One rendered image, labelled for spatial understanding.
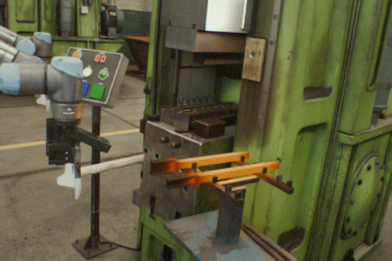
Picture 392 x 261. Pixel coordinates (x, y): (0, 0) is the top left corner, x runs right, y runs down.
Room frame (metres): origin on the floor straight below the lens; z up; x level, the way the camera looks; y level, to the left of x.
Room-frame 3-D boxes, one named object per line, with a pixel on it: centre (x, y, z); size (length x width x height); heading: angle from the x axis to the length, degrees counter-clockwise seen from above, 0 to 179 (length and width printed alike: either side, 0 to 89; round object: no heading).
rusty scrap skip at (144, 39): (8.94, 0.91, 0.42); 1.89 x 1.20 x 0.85; 42
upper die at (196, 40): (1.89, -0.03, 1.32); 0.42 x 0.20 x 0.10; 136
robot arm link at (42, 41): (1.75, 0.74, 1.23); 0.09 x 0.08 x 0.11; 124
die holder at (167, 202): (1.86, -0.08, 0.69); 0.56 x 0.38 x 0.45; 136
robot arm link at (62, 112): (0.95, 0.34, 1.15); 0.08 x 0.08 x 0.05
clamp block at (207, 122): (1.66, -0.06, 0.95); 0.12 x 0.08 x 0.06; 136
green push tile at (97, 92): (1.92, 0.52, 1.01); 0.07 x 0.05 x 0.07; 71
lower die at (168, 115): (1.89, -0.03, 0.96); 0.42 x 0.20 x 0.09; 136
